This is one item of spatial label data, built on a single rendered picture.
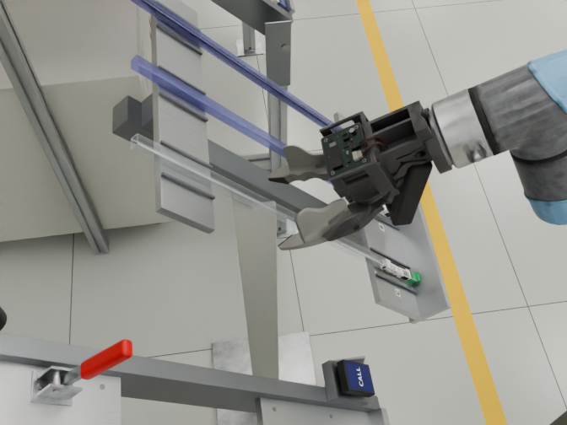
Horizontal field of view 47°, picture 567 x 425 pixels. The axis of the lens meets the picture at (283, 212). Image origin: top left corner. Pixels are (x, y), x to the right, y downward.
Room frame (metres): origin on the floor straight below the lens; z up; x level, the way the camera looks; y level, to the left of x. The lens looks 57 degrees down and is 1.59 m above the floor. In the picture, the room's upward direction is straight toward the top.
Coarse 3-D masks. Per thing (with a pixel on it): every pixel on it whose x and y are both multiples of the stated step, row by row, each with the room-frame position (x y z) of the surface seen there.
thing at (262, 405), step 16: (256, 400) 0.23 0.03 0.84; (272, 400) 0.24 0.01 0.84; (256, 416) 0.22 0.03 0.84; (272, 416) 0.22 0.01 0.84; (288, 416) 0.22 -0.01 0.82; (304, 416) 0.23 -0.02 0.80; (320, 416) 0.23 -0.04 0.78; (336, 416) 0.24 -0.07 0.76; (352, 416) 0.24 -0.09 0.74; (368, 416) 0.25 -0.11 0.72
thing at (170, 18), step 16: (144, 0) 0.62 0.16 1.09; (160, 16) 0.62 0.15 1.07; (176, 16) 0.64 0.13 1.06; (192, 32) 0.63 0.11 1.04; (208, 48) 0.63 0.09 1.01; (224, 48) 0.64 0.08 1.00; (240, 64) 0.64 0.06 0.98; (256, 80) 0.64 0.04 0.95; (288, 96) 0.64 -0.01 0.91; (304, 112) 0.64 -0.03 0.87; (336, 128) 0.65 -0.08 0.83
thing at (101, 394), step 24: (0, 384) 0.18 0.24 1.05; (24, 384) 0.19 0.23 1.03; (96, 384) 0.20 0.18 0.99; (120, 384) 0.21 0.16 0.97; (0, 408) 0.16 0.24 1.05; (24, 408) 0.17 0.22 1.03; (48, 408) 0.17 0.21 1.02; (72, 408) 0.18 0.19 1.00; (96, 408) 0.18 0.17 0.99; (120, 408) 0.19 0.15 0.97
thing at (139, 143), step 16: (144, 144) 0.41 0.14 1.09; (160, 160) 0.40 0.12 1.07; (176, 160) 0.41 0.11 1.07; (192, 176) 0.41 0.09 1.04; (208, 176) 0.41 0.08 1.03; (224, 192) 0.41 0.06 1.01; (240, 192) 0.42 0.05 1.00; (256, 208) 0.42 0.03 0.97; (272, 208) 0.42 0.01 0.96; (288, 224) 0.42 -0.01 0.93; (336, 240) 0.43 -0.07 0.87; (368, 256) 0.43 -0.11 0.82
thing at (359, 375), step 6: (348, 366) 0.29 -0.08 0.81; (354, 366) 0.29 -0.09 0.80; (360, 366) 0.29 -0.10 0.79; (366, 366) 0.30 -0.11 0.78; (348, 372) 0.28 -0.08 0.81; (354, 372) 0.28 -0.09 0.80; (360, 372) 0.28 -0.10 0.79; (366, 372) 0.29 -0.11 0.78; (348, 378) 0.27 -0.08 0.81; (354, 378) 0.27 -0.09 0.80; (360, 378) 0.28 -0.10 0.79; (366, 378) 0.28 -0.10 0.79; (354, 384) 0.27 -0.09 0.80; (360, 384) 0.27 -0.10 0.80; (366, 384) 0.27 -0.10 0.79; (366, 390) 0.26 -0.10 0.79; (372, 390) 0.26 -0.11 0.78
